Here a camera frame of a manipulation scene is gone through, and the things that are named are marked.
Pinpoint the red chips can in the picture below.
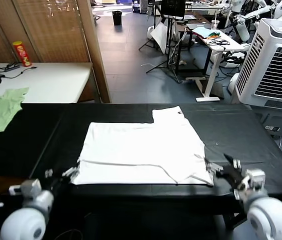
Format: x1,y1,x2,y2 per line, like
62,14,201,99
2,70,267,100
12,40,33,67

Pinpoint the plastic cup with straw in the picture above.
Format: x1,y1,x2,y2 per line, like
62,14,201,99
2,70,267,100
211,13,221,30

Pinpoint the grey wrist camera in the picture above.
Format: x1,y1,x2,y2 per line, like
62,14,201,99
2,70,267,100
234,169,267,201
8,178,42,199

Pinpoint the black trash bin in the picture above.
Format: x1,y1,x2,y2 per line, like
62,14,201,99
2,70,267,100
112,10,123,26

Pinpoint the white side table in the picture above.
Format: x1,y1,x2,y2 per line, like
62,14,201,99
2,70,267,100
0,61,94,104

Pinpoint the grey laptop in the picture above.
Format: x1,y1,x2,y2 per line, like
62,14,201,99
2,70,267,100
185,21,212,30

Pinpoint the orange green cloth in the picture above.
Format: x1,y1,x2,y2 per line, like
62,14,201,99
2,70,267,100
207,30,222,40

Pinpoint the black tripod stand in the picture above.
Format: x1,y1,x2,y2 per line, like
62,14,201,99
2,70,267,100
138,14,183,83

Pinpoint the wooden folding screen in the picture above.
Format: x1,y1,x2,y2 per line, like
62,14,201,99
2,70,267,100
0,0,112,104

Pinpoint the white air cooler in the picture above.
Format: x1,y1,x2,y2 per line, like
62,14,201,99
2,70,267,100
230,17,282,137

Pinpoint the white humanoid robot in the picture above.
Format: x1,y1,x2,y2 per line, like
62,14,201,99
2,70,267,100
220,0,273,43

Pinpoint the black frame desk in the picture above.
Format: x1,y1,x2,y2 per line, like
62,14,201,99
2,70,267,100
174,12,213,77

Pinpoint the white round robot head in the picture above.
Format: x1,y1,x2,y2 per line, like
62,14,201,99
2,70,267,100
271,0,282,21

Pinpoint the white leaning board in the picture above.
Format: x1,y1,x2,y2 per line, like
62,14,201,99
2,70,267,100
150,21,168,55

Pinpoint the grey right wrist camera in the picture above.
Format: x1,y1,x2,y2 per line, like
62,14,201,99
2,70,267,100
234,169,267,201

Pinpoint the white long table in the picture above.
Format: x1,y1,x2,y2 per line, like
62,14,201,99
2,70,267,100
184,1,232,11

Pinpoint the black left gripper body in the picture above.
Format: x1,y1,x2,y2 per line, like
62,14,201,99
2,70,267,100
45,175,70,194

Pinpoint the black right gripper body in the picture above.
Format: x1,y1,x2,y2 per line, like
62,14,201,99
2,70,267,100
215,163,247,190

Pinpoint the black cable bundle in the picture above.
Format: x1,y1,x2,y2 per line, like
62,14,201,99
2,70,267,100
207,37,231,47

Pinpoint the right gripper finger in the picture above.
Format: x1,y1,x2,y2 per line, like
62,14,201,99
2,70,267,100
204,156,224,179
222,153,242,171

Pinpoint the black monitor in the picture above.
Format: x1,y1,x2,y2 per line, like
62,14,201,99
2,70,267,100
160,0,186,21

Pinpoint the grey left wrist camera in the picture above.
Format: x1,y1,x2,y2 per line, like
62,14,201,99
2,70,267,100
8,178,42,199

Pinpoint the thin black cable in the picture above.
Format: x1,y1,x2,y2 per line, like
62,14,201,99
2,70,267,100
0,63,37,80

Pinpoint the white printed t-shirt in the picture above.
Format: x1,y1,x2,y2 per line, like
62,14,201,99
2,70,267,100
70,105,215,187

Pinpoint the white standing desk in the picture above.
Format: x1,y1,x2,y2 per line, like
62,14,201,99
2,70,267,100
184,23,252,103

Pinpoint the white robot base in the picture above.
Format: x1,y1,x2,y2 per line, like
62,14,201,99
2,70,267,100
228,72,241,95

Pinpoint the pale teal cloth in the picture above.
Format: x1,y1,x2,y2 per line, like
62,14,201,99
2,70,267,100
192,26,213,39

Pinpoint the black table cover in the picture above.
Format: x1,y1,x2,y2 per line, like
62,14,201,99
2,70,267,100
0,101,282,201

